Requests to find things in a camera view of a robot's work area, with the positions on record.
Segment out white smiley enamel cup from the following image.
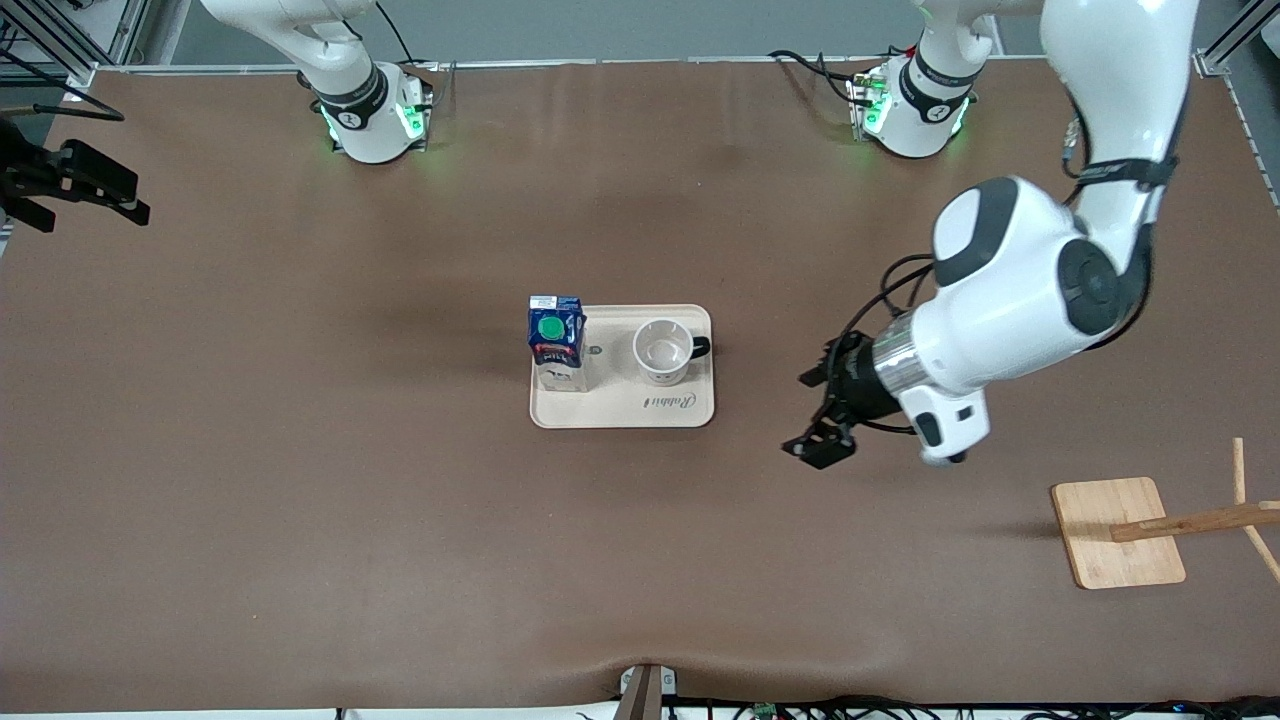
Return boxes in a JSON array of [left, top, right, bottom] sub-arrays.
[[632, 318, 713, 387]]

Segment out blue white milk carton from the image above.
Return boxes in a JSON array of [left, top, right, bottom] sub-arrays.
[[527, 294, 589, 393]]

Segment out cream tray with dog print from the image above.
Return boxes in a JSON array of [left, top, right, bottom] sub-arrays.
[[529, 304, 716, 430]]

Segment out wooden mug stand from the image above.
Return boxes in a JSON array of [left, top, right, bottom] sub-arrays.
[[1050, 437, 1280, 591]]

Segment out aluminium frame corner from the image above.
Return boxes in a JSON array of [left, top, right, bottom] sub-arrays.
[[1195, 0, 1280, 79], [0, 0, 153, 101]]

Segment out grey metal bracket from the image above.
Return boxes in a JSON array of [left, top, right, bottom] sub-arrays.
[[618, 665, 677, 720]]

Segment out black base cable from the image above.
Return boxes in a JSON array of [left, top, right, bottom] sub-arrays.
[[375, 0, 443, 77], [768, 48, 881, 107]]

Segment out aluminium table edge rail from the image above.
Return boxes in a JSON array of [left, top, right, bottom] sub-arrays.
[[92, 56, 1201, 74]]

